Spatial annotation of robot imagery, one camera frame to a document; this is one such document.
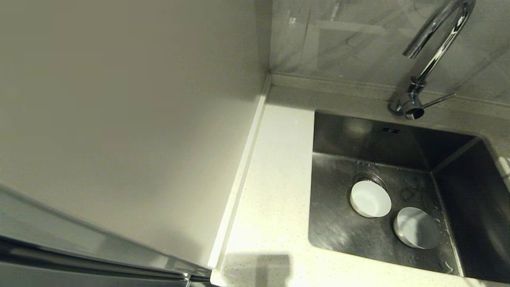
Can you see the grey bowl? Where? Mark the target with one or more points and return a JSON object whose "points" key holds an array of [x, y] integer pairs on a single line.
{"points": [[417, 228]]}

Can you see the white bowl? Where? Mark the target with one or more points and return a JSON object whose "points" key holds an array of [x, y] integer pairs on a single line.
{"points": [[370, 198]]}

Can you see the stainless steel appliance door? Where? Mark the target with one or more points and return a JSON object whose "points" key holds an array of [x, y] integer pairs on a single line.
{"points": [[59, 259]]}

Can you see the round metal drain strainer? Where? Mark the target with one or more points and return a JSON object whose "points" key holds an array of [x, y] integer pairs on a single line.
{"points": [[368, 176]]}

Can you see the chrome gooseneck faucet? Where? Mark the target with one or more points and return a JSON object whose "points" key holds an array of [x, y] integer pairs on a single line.
{"points": [[434, 56]]}

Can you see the stainless steel sink basin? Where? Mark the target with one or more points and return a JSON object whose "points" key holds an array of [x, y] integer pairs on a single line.
{"points": [[358, 239]]}

